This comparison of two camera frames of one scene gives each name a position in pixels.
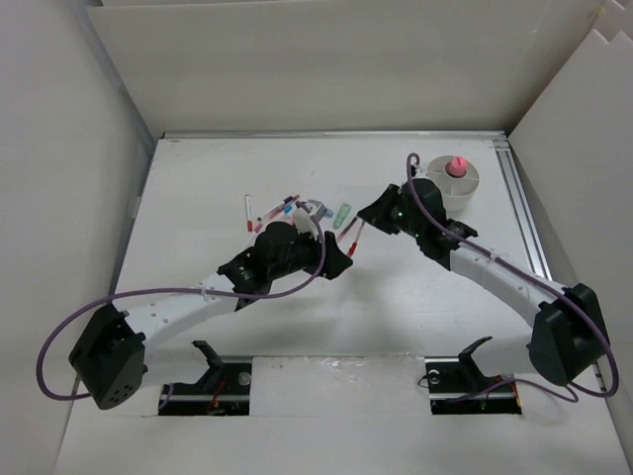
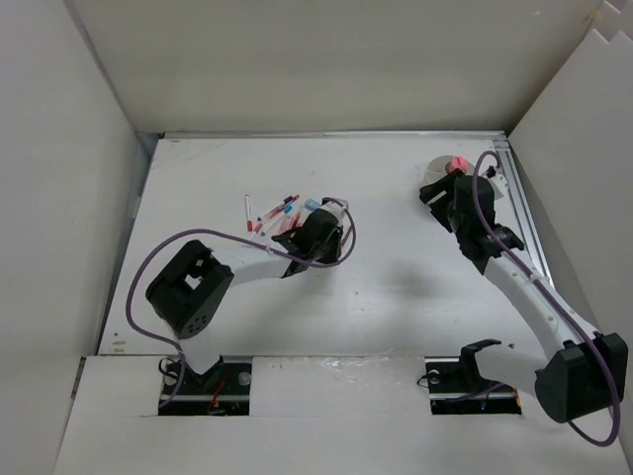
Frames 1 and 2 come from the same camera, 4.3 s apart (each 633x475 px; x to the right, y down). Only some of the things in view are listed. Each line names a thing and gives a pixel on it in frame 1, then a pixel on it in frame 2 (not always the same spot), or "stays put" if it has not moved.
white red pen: (248, 214) stays put
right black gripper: (377, 212) -> (431, 190)
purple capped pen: (285, 203) stays put
